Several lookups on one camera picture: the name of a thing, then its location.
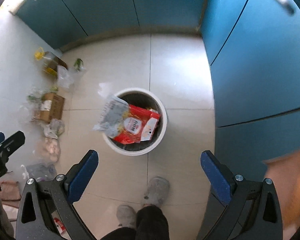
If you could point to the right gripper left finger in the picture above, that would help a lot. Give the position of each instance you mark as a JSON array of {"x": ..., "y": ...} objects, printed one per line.
[{"x": 79, "y": 175}]

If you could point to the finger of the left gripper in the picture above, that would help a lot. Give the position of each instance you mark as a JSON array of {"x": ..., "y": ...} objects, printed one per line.
[{"x": 10, "y": 145}]

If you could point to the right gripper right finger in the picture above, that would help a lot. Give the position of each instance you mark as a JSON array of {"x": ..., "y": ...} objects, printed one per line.
[{"x": 220, "y": 177}]

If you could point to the red sugar bag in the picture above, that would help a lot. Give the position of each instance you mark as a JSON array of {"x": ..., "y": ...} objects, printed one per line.
[{"x": 139, "y": 125}]

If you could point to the white trash bin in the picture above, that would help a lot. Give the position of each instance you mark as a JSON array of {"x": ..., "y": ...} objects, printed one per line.
[{"x": 144, "y": 99}]

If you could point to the blue kitchen cabinets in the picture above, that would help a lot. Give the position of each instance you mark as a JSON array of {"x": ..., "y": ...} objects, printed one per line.
[{"x": 253, "y": 48}]

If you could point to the bag of garlic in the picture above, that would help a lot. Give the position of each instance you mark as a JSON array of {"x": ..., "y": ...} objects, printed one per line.
[{"x": 48, "y": 149}]

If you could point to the brown cardboard box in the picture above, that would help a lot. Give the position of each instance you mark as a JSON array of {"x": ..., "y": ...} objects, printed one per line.
[{"x": 50, "y": 107}]

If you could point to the left grey slipper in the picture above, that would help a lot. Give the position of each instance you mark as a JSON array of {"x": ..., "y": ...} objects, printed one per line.
[{"x": 126, "y": 216}]

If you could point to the grey slipper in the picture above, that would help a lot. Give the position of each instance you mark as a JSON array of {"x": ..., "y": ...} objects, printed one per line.
[
  {"x": 157, "y": 192},
  {"x": 126, "y": 216}
]

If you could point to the right grey slipper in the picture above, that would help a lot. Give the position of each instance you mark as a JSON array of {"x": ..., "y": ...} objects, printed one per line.
[{"x": 157, "y": 192}]

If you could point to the clear plastic bag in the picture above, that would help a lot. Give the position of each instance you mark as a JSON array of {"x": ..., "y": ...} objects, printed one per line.
[{"x": 68, "y": 77}]

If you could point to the cooking oil bottle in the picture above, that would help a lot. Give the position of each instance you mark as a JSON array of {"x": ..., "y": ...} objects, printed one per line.
[{"x": 50, "y": 61}]

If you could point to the green vegetable leaf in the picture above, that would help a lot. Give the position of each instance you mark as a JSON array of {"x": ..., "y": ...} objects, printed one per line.
[{"x": 78, "y": 65}]

